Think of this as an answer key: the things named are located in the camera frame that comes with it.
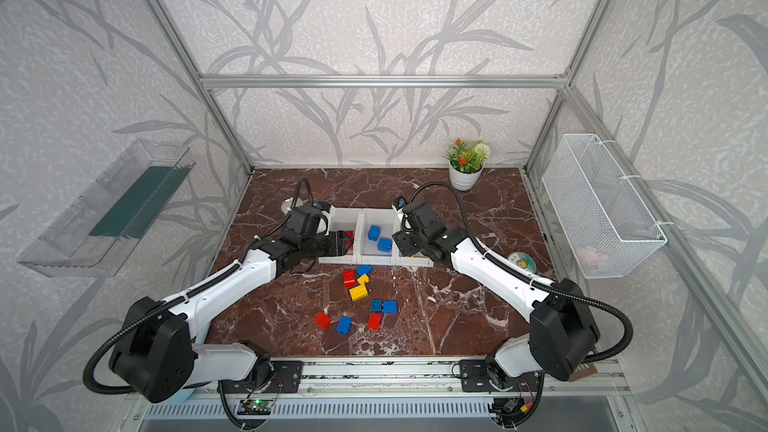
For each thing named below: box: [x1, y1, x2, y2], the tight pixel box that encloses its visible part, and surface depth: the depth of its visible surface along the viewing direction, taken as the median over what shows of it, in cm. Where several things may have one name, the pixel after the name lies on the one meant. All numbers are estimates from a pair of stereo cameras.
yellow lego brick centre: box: [349, 282, 368, 301], surface depth 88 cm
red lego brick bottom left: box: [314, 311, 332, 330], surface depth 84 cm
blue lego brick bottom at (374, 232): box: [368, 225, 381, 241], surface depth 101 cm
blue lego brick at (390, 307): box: [383, 300, 399, 314], surface depth 86 cm
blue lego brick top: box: [356, 264, 373, 277], surface depth 93 cm
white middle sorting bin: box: [355, 208, 399, 264], surface depth 98 cm
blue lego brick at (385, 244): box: [377, 237, 393, 253], surface depth 98 cm
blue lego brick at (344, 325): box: [336, 316, 353, 336], surface depth 83 cm
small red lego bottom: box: [368, 312, 382, 331], surface depth 84 cm
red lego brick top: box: [343, 269, 357, 289], surface depth 91 cm
